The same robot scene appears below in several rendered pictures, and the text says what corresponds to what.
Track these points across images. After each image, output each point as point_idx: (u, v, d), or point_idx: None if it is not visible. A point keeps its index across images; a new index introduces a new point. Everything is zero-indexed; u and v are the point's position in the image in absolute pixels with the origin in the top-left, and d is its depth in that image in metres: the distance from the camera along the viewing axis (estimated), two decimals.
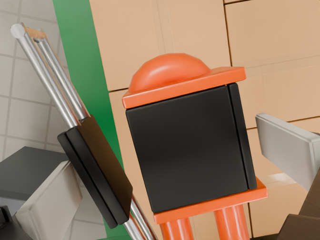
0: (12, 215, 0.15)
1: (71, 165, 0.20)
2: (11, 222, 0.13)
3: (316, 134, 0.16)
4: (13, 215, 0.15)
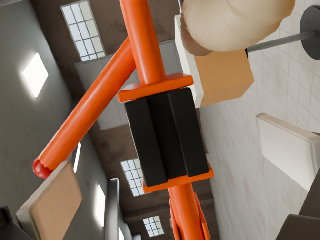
0: (12, 215, 0.15)
1: (71, 165, 0.20)
2: (11, 222, 0.13)
3: (316, 134, 0.16)
4: (13, 215, 0.15)
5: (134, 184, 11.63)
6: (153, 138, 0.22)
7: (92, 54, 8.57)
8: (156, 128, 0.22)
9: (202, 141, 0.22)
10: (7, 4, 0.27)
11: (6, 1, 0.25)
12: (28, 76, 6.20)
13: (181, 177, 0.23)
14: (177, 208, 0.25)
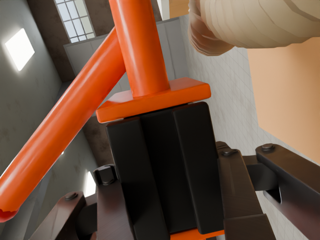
0: None
1: None
2: (118, 179, 0.15)
3: (223, 143, 0.18)
4: None
5: None
6: (150, 178, 0.14)
7: (82, 35, 8.38)
8: (154, 162, 0.15)
9: None
10: None
11: None
12: (11, 47, 5.99)
13: (190, 232, 0.16)
14: None
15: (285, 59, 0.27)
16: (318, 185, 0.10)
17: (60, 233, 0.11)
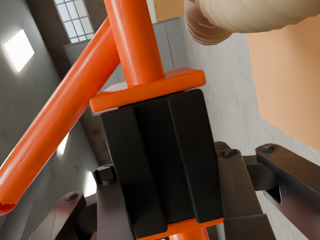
0: None
1: None
2: (117, 180, 0.15)
3: (223, 143, 0.18)
4: None
5: None
6: (145, 167, 0.14)
7: (82, 35, 8.40)
8: (150, 151, 0.15)
9: None
10: None
11: None
12: (10, 49, 6.02)
13: (188, 221, 0.16)
14: None
15: (285, 47, 0.26)
16: (318, 185, 0.10)
17: (60, 233, 0.11)
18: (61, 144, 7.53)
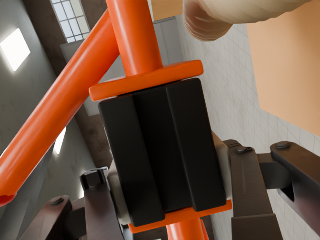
0: None
1: None
2: (105, 184, 0.15)
3: (235, 141, 0.18)
4: None
5: None
6: (144, 155, 0.14)
7: (78, 35, 8.38)
8: (148, 140, 0.15)
9: (216, 159, 0.14)
10: None
11: None
12: (5, 48, 5.99)
13: (185, 210, 0.16)
14: None
15: (285, 35, 0.27)
16: None
17: (47, 237, 0.11)
18: (57, 144, 7.51)
